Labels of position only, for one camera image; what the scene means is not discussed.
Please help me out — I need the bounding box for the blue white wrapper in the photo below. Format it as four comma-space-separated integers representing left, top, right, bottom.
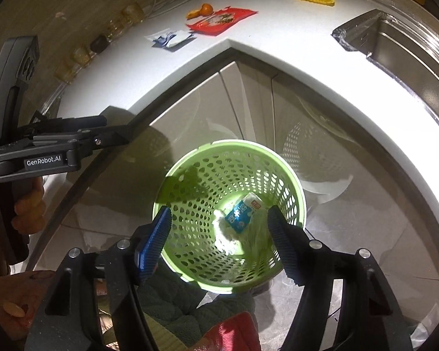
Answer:
145, 29, 194, 49

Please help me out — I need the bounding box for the stainless steel sink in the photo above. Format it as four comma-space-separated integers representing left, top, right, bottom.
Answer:
331, 10, 439, 125

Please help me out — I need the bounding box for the blue white carton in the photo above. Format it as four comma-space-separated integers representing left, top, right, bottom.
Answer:
225, 192, 266, 235

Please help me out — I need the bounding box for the red snack wrapper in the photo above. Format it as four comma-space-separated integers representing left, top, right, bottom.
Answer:
186, 6, 257, 36

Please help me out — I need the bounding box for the orange fruit peel piece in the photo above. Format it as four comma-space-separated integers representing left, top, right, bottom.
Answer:
185, 10, 201, 20

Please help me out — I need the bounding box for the orange tangerine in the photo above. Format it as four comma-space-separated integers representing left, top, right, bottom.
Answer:
200, 3, 214, 17

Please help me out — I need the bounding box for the white tissue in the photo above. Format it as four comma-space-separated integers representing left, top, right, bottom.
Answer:
211, 209, 275, 260

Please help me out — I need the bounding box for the green plastic waste basket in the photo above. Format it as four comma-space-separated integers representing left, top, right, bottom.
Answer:
153, 140, 307, 294

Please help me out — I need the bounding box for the dark ceramic small pot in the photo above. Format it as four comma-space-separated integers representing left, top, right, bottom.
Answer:
89, 34, 110, 54

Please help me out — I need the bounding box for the amber glass cup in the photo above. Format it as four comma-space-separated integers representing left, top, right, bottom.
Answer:
54, 59, 80, 84
121, 2, 145, 26
70, 46, 92, 68

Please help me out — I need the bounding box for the left human hand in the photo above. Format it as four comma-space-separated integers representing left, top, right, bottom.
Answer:
11, 177, 46, 235

